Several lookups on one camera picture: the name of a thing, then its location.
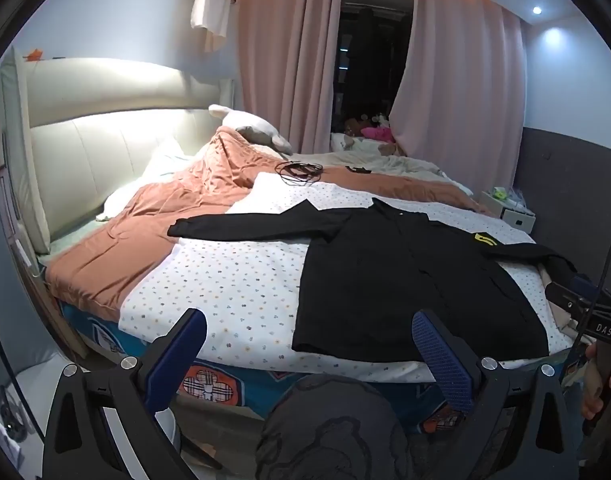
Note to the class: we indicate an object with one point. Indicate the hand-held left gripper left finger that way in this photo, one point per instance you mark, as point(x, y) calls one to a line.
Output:
point(180, 355)

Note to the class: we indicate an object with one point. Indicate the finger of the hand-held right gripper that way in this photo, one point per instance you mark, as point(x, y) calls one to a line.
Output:
point(565, 297)

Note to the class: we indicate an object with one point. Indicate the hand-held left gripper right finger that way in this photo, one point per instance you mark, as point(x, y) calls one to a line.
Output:
point(443, 360)

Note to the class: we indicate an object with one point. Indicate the black jacket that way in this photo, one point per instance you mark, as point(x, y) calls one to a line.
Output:
point(385, 270)

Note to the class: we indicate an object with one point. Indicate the person's right hand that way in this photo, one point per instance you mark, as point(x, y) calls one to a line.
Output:
point(591, 385)

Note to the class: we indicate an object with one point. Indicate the beige cloth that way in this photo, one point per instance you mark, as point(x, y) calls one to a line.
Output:
point(560, 315)

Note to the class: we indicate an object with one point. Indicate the white dotted blanket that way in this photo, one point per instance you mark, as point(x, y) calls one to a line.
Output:
point(225, 280)

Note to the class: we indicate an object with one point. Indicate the white nightstand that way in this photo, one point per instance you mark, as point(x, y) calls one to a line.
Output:
point(515, 212)

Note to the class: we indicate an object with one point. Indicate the small green object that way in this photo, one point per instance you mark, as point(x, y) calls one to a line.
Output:
point(498, 192)

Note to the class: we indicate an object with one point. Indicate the person's leg in dark pants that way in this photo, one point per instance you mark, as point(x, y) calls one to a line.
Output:
point(335, 435)

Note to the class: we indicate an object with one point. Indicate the orange quilt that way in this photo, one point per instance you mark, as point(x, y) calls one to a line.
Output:
point(150, 220)

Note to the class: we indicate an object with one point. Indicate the white pillow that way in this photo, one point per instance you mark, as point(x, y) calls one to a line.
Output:
point(160, 160)

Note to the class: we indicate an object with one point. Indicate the cream crumpled blanket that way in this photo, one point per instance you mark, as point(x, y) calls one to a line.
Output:
point(415, 165)

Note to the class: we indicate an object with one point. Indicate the small black object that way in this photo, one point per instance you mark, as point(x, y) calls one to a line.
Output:
point(358, 169)

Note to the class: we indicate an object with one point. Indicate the cream padded headboard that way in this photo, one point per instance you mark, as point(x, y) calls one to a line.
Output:
point(85, 150)

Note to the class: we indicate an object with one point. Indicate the pink plush toy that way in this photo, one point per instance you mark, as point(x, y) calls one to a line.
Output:
point(378, 133)

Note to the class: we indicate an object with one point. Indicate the pink curtain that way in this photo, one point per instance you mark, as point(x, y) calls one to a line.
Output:
point(460, 85)
point(285, 60)

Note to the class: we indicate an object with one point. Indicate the cream plush pillow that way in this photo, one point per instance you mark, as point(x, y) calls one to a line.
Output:
point(255, 127)

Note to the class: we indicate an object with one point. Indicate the brown plush toy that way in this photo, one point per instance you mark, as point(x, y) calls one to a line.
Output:
point(354, 126)

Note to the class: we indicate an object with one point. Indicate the dark glass window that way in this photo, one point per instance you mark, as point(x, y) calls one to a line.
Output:
point(370, 60)

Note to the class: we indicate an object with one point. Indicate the small orange object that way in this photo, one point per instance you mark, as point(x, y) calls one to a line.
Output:
point(35, 53)

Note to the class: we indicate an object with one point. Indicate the white hanging cloth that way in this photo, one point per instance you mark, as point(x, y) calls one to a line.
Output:
point(213, 0)

